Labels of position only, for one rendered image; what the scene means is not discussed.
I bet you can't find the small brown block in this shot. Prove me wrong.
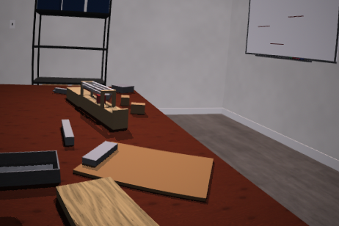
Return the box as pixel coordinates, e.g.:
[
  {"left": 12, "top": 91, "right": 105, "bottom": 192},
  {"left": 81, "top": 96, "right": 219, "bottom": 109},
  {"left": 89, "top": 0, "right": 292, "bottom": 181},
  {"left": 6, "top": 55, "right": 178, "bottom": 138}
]
[
  {"left": 121, "top": 95, "right": 130, "bottom": 106},
  {"left": 131, "top": 102, "right": 145, "bottom": 114}
]

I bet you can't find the tan flat board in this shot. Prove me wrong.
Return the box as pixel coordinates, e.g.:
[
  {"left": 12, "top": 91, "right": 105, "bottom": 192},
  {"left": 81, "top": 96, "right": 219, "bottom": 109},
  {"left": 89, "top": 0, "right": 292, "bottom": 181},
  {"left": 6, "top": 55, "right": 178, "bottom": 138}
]
[{"left": 73, "top": 141, "right": 214, "bottom": 201}]

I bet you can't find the black open-top tray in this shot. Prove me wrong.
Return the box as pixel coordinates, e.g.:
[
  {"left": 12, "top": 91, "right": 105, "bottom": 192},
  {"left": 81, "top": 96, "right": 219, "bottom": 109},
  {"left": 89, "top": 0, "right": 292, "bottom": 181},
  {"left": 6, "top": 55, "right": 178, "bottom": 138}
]
[{"left": 0, "top": 150, "right": 61, "bottom": 187}]

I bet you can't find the light brown wooden board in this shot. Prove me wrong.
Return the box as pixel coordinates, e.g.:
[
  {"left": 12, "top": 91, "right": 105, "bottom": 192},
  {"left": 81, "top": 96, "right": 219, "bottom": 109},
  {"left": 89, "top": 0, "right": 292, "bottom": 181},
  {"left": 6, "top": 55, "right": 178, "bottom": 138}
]
[{"left": 56, "top": 177, "right": 159, "bottom": 226}]

